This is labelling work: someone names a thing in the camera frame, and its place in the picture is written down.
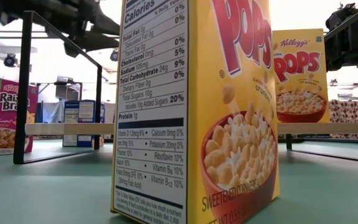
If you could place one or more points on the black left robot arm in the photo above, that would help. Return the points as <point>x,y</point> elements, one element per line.
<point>26,9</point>

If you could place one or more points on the grey background cabinet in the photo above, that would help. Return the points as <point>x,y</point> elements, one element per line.
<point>68,91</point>

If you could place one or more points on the brown patterned hanging cloth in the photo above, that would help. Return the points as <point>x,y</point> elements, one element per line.
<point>346,112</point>

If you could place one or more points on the yellow Corn Pops cereal box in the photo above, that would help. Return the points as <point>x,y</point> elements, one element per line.
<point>300,77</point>
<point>228,124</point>

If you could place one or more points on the blue Frosted Flakes cereal box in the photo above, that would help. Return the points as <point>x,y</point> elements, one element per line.
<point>87,112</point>
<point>71,112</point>

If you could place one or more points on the pale blue cover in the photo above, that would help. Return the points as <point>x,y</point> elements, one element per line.
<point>51,112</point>

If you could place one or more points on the black ceiling camera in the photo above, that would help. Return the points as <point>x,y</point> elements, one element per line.
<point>9,59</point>
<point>114,55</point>

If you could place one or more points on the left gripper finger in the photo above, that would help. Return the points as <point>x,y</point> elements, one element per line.
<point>89,40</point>

